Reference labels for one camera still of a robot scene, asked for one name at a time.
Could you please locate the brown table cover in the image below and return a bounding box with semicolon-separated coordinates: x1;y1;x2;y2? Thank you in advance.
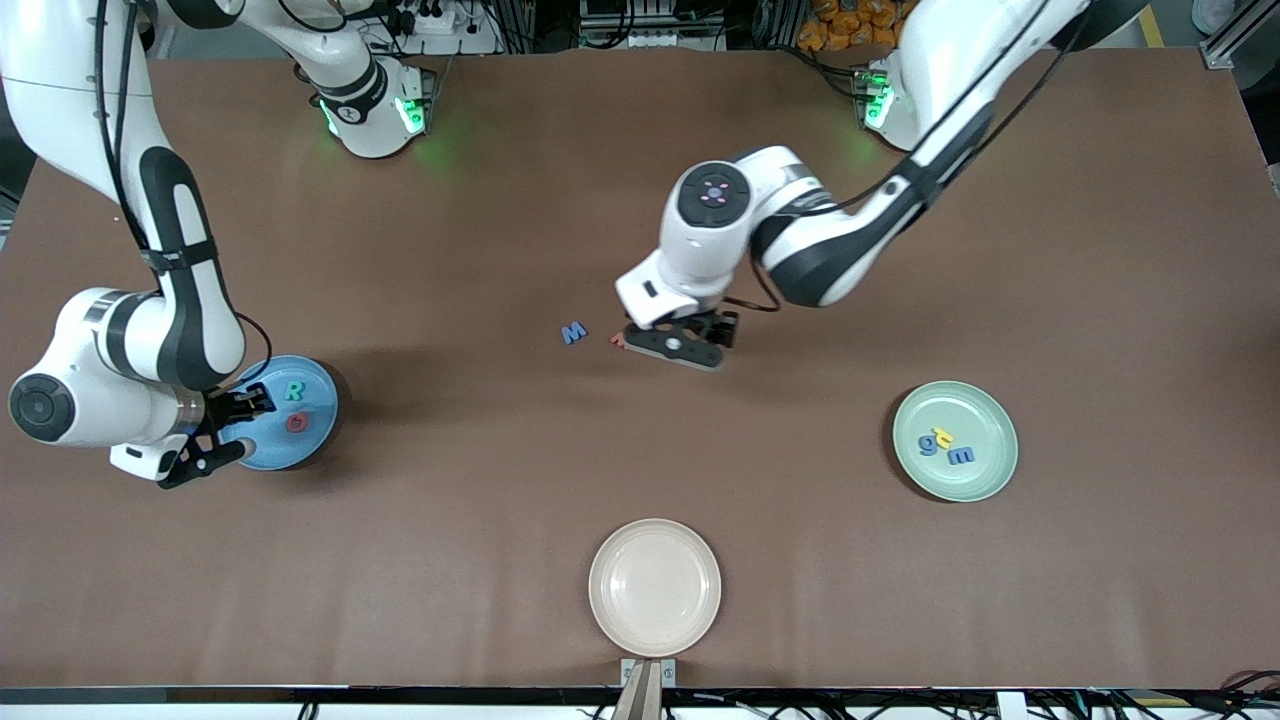
0;48;1280;691

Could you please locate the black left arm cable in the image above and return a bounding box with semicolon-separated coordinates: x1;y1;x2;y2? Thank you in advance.
728;0;1096;313

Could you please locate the orange packaged items pile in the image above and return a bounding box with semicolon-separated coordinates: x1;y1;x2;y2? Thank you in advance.
797;0;906;53

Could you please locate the white power strip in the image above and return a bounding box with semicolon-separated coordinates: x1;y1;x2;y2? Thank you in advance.
385;0;506;56
578;0;726;51

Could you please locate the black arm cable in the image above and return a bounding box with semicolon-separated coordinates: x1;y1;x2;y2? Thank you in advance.
95;0;274;391
728;0;1096;313

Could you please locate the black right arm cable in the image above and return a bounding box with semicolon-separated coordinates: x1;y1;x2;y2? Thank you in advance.
95;0;274;391

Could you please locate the green round plate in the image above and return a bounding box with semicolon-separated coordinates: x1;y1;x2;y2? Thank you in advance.
892;380;1020;503

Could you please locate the beige round plate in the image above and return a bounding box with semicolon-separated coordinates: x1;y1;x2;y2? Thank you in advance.
588;518;723;659

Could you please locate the metal table edge bracket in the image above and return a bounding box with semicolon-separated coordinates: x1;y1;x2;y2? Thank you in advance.
620;658;678;720

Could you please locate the aluminium frame profile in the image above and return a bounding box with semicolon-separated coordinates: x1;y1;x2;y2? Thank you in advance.
1200;0;1280;71

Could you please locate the blue round plate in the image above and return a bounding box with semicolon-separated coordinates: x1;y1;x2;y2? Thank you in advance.
222;355;341;472

